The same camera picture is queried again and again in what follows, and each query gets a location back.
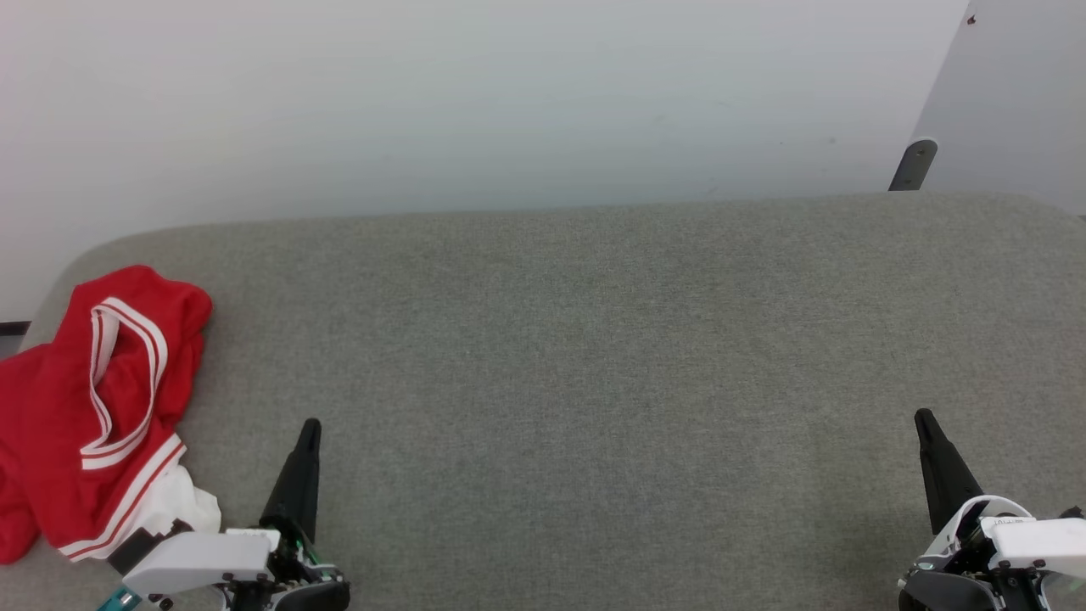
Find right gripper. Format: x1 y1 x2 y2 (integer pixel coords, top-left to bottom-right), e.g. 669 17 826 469
898 409 1054 611

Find grey metal wall bracket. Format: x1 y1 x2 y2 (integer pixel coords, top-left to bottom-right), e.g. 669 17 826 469
888 138 939 193

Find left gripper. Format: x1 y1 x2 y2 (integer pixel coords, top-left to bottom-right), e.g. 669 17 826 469
222 418 351 611

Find red and white garment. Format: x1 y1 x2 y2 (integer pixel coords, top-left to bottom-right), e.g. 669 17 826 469
0 265 223 565

